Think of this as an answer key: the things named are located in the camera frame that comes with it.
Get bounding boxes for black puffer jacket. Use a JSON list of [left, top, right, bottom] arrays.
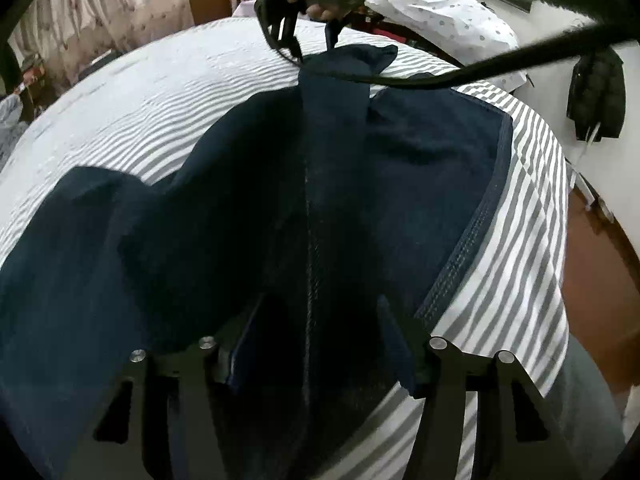
[[566, 47, 627, 142]]

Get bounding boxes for white dotted pillow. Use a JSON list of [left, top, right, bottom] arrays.
[[365, 0, 529, 92]]

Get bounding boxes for white rack base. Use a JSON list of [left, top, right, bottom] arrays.
[[572, 162, 616, 222]]

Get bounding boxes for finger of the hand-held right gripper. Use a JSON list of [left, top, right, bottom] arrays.
[[325, 18, 344, 51], [255, 2, 304, 64]]

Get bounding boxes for grey crumpled blanket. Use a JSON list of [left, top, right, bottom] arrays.
[[0, 94, 29, 167]]

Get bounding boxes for navy blue pants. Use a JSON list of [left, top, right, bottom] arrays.
[[0, 44, 516, 480]]

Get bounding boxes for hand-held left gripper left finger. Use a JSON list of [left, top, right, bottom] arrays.
[[60, 294, 272, 480]]

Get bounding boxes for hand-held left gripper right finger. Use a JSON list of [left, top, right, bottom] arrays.
[[376, 294, 583, 480]]

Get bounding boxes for black cable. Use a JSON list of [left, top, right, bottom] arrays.
[[297, 19, 640, 89]]

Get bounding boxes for bed with grey striped sheet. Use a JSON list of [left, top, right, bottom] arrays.
[[0, 15, 576, 480]]

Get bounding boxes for person's grey clothing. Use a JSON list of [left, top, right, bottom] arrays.
[[560, 332, 634, 467]]

